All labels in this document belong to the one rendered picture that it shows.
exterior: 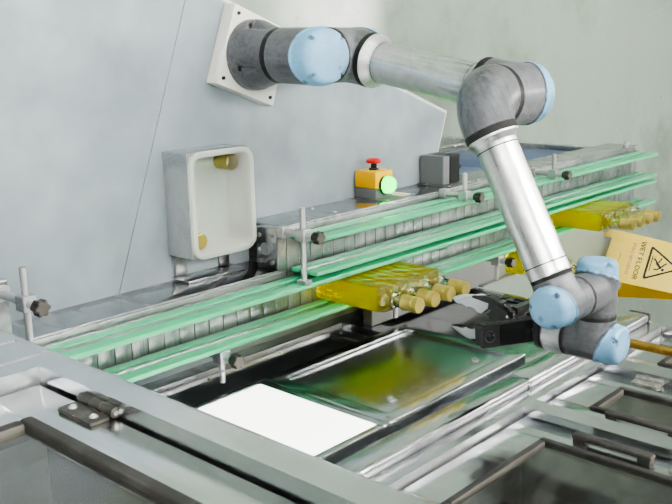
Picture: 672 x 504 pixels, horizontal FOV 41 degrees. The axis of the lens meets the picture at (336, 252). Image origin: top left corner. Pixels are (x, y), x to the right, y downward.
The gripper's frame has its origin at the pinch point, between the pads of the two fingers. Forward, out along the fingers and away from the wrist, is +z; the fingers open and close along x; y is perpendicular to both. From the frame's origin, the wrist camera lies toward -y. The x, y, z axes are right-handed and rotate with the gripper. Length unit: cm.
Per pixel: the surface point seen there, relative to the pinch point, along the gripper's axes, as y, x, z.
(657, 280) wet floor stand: 320, -73, 91
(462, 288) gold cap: 15.7, 0.5, 9.2
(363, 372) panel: -12.4, -12.7, 14.5
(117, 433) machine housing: -104, 19, -35
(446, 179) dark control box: 55, 18, 42
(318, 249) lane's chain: -1.4, 8.6, 37.3
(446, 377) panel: -3.8, -12.6, -0.6
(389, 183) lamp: 28, 20, 40
